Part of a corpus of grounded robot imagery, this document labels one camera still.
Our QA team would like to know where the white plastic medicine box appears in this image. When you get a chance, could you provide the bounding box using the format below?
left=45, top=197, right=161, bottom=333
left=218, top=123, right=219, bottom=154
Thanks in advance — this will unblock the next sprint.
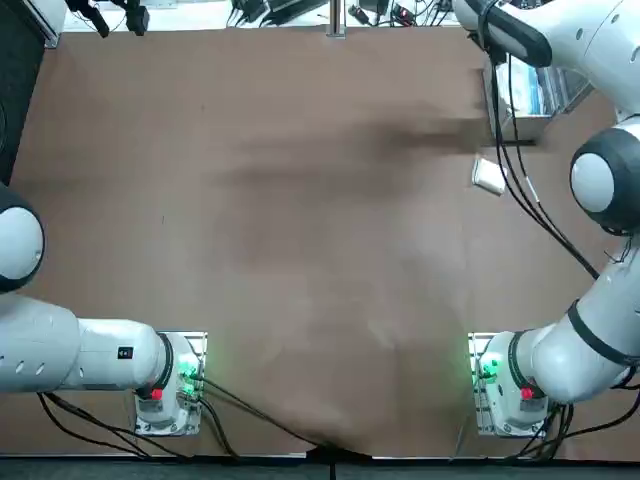
left=471, top=156, right=509, bottom=197

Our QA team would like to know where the clear bandage packet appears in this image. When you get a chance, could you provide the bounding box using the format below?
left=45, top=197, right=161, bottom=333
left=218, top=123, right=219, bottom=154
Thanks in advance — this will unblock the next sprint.
left=508, top=64, right=557, bottom=115

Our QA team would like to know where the silver aluminium medical kit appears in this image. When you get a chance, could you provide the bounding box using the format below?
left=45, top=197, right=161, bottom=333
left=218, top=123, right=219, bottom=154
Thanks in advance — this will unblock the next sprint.
left=480, top=47, right=596, bottom=147

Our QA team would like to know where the small black power adapter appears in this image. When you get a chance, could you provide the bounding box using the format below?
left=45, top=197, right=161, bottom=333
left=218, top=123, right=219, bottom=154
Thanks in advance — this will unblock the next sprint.
left=227, top=0, right=267, bottom=26

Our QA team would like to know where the grey power adapter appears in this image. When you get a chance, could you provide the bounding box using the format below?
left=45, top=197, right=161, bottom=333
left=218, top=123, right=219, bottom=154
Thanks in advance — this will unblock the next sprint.
left=266, top=0, right=329, bottom=16

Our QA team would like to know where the aluminium camera post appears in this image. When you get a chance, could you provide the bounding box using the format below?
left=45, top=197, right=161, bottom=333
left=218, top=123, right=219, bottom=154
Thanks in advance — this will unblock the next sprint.
left=325, top=0, right=348, bottom=40
left=28, top=0, right=67, bottom=50

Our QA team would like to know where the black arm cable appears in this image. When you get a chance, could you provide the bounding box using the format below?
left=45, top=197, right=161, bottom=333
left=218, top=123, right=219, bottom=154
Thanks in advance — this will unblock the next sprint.
left=479, top=9, right=601, bottom=281
left=504, top=49, right=601, bottom=275

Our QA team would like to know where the black base cable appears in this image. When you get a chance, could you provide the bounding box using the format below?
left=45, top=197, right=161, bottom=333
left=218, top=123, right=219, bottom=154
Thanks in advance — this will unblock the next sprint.
left=197, top=377, right=331, bottom=449
left=37, top=392, right=196, bottom=460
left=499, top=384, right=640, bottom=461

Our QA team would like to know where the black table edge cable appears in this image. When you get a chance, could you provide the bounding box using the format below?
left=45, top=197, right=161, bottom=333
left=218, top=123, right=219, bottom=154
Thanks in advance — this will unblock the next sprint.
left=304, top=444, right=374, bottom=480

